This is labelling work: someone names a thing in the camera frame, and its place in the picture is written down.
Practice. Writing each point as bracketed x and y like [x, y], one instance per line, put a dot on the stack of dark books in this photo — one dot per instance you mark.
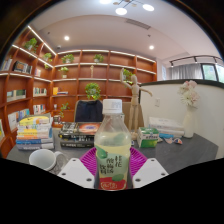
[80, 131]

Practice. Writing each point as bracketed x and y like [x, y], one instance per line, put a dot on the black ceiling track light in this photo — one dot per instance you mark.
[195, 58]

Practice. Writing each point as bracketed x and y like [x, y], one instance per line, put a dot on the white wall switch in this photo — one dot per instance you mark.
[157, 102]

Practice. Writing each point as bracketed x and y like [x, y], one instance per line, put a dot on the stack of colourful books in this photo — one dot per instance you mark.
[35, 131]

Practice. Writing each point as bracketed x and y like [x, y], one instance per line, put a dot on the window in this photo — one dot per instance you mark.
[210, 71]

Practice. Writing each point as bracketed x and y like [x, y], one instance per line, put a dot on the wooden shelf unit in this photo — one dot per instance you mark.
[110, 70]

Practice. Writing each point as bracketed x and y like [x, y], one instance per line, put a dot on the yellow drink bottle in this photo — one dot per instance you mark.
[111, 140]

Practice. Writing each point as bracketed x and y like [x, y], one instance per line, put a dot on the tan chair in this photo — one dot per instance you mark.
[126, 111]

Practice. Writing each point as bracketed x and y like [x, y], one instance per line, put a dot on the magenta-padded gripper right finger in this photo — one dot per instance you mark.
[149, 171]

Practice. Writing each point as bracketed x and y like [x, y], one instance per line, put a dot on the black branched ceiling lamp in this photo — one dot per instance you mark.
[120, 10]

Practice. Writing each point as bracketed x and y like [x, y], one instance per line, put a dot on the dark blue chair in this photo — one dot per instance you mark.
[88, 111]

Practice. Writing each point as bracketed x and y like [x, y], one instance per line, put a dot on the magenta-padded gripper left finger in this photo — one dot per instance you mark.
[75, 171]

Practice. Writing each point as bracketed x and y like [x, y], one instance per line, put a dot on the stack of white books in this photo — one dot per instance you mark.
[166, 124]

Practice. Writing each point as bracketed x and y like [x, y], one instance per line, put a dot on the green and white box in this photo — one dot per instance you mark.
[147, 137]

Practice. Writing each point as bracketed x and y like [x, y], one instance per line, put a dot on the white cup, grey triangle pattern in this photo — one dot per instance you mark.
[43, 159]

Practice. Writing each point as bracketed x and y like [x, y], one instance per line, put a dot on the wooden artist mannequin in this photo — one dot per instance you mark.
[134, 100]

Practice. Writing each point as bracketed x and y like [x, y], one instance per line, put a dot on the white vase with pale flowers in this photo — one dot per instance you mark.
[189, 125]

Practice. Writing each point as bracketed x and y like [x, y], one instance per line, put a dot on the grey curtain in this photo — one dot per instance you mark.
[186, 71]

